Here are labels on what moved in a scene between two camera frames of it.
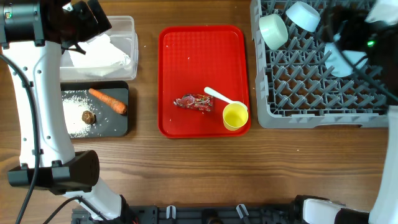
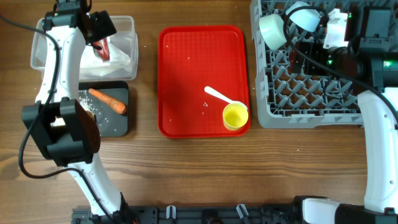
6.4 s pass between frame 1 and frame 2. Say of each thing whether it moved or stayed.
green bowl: stayed
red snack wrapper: moved
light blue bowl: stayed
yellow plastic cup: stayed
